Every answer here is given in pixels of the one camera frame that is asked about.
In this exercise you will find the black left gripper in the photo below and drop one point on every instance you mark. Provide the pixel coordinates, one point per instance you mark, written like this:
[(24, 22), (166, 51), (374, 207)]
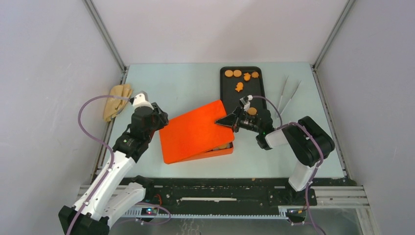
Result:
[(161, 116)]

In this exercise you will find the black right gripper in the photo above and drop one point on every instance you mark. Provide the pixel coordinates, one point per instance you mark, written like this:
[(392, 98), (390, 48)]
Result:
[(234, 119)]

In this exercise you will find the orange cookie box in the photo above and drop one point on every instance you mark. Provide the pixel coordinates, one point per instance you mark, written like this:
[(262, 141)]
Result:
[(209, 154)]

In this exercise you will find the orange box lid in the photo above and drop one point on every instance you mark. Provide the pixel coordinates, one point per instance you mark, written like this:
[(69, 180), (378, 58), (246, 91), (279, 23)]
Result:
[(195, 132)]

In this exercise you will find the black cookie tray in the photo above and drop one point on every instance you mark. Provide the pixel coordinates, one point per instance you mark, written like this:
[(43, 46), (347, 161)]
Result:
[(229, 96)]

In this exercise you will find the metal tongs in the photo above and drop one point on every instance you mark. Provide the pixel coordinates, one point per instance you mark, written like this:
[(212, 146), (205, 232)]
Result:
[(283, 95)]

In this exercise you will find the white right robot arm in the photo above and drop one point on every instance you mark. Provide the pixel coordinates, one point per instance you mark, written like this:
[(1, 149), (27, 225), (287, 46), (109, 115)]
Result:
[(309, 142)]

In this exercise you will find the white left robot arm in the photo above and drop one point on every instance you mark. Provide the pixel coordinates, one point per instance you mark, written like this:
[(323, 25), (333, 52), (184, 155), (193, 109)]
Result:
[(97, 211)]

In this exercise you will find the star orange cookie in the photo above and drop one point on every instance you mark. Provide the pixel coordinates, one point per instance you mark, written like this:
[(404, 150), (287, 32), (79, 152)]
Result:
[(239, 87)]

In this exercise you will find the yellow cloth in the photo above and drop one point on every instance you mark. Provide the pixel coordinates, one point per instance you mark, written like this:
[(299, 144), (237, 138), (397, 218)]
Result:
[(114, 106)]

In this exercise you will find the small flower orange cookie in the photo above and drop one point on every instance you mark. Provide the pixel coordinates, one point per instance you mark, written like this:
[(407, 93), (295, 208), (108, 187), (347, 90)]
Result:
[(255, 74)]

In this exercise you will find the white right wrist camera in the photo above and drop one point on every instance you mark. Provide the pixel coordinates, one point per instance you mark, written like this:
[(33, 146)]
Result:
[(245, 102)]

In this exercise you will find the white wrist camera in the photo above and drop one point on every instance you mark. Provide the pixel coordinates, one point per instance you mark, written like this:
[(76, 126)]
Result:
[(141, 100), (245, 102)]

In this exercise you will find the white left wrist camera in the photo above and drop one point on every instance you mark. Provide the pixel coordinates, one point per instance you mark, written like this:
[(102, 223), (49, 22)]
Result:
[(141, 100)]

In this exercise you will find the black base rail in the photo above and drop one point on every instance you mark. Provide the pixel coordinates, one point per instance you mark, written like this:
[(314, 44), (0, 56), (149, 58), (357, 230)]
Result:
[(227, 196)]

